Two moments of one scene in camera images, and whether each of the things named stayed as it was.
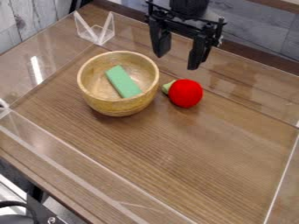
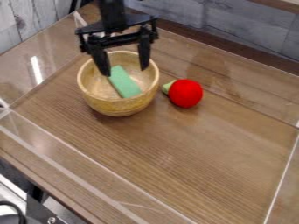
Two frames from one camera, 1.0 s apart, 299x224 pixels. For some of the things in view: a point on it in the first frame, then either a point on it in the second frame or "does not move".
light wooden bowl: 99,92 does not move
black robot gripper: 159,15 → 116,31
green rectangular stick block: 124,85 does not move
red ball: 184,92 does not move
